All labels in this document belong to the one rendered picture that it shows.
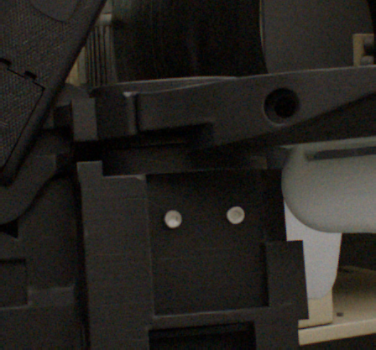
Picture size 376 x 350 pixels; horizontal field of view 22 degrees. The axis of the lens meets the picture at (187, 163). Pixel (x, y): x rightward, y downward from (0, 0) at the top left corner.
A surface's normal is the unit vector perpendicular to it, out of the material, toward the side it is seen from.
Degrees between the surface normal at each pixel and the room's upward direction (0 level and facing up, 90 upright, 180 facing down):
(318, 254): 87
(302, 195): 83
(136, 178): 82
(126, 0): 80
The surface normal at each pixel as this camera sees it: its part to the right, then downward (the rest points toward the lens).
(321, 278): 0.69, -0.04
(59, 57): 0.24, -0.09
